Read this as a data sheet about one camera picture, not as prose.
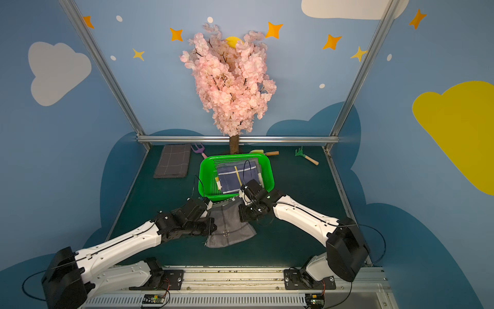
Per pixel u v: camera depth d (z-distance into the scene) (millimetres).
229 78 694
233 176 1008
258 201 617
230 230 805
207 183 933
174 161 1129
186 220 603
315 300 731
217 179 1040
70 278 388
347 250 421
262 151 1188
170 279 739
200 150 1193
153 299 717
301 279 660
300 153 1188
